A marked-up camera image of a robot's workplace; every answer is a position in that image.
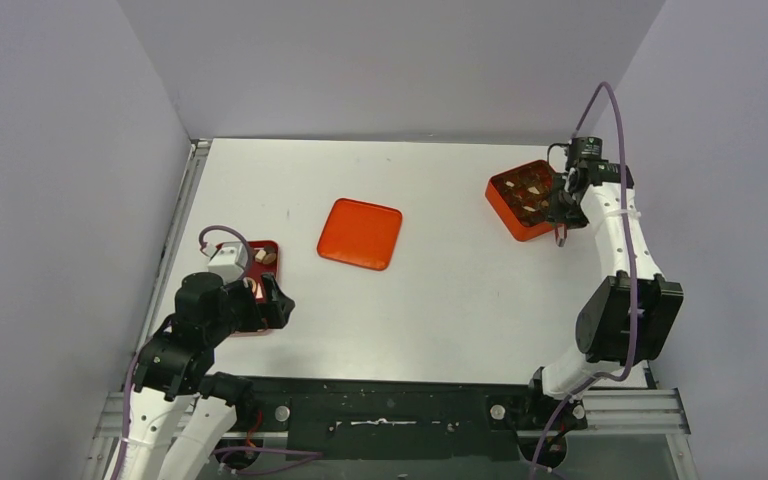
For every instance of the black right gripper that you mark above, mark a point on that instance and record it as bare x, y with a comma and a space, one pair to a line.
565, 204

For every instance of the aluminium table edge rail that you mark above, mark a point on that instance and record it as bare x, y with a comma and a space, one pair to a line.
198, 153

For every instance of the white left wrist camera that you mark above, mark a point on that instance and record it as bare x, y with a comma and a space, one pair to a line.
231, 261

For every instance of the orange compartment chocolate box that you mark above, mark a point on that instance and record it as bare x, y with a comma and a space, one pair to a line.
508, 202

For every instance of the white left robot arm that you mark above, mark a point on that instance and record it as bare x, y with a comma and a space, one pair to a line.
175, 409

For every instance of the red chocolate tray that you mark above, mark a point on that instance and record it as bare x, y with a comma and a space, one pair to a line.
265, 260

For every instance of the pink silicone tongs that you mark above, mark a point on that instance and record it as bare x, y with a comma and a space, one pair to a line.
560, 235

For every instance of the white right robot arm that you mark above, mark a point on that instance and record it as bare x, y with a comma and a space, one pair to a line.
629, 316

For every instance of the orange box lid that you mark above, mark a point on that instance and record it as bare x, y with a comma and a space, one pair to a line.
360, 234

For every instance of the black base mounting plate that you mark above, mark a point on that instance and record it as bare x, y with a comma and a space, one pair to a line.
372, 420

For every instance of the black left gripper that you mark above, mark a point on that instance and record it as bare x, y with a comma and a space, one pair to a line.
273, 313

